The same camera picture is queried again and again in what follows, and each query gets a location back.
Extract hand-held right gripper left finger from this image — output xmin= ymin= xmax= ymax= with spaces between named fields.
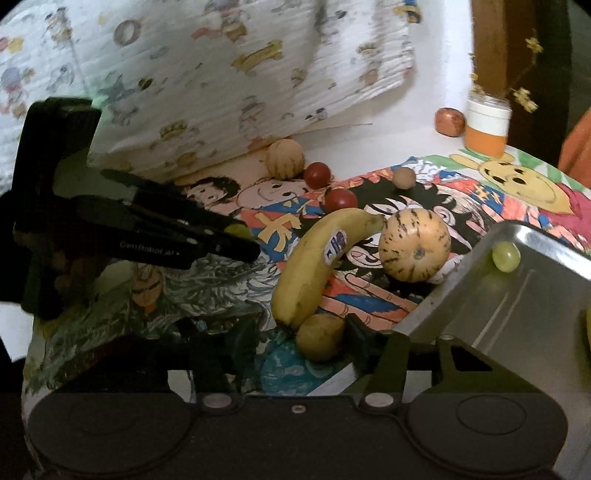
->
xmin=115 ymin=318 xmax=259 ymax=411

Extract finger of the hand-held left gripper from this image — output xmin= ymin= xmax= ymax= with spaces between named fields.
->
xmin=76 ymin=196 xmax=260 ymax=271
xmin=100 ymin=168 xmax=232 ymax=232

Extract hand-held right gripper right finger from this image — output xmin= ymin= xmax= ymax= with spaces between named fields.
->
xmin=346 ymin=314 xmax=497 ymax=409

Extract olive brown round fruit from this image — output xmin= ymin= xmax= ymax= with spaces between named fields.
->
xmin=295 ymin=314 xmax=347 ymax=362

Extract red cherry tomato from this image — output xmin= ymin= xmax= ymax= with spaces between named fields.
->
xmin=323 ymin=188 xmax=358 ymax=214
xmin=303 ymin=161 xmax=332 ymax=189

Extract metal tray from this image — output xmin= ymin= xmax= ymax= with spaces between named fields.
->
xmin=392 ymin=220 xmax=591 ymax=393

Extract tan round fruit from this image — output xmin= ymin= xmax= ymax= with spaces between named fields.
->
xmin=392 ymin=167 xmax=417 ymax=190

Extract colourful cartoon table cover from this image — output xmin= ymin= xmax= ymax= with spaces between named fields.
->
xmin=23 ymin=157 xmax=591 ymax=402

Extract yellow banana with sticker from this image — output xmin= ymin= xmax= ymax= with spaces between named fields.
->
xmin=271 ymin=208 xmax=386 ymax=331

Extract large striped pepino melon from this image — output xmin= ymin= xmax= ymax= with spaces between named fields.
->
xmin=379 ymin=208 xmax=452 ymax=283

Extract small striped pepino melon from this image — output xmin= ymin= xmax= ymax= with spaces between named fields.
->
xmin=265 ymin=138 xmax=306 ymax=181

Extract white cartoon printed blanket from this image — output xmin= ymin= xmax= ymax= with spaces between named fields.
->
xmin=0 ymin=0 xmax=419 ymax=178

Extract yellow bear drawing sheet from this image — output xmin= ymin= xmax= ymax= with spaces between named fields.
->
xmin=450 ymin=145 xmax=591 ymax=217

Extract reddish brown round object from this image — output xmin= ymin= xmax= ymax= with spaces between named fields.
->
xmin=434 ymin=107 xmax=467 ymax=138

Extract white and orange jar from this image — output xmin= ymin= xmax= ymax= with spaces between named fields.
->
xmin=464 ymin=90 xmax=513 ymax=158

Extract dried yellow flower twigs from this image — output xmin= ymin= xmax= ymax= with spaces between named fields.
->
xmin=468 ymin=30 xmax=541 ymax=114

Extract brown wooden post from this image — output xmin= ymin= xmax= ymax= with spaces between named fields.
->
xmin=471 ymin=0 xmax=541 ymax=99

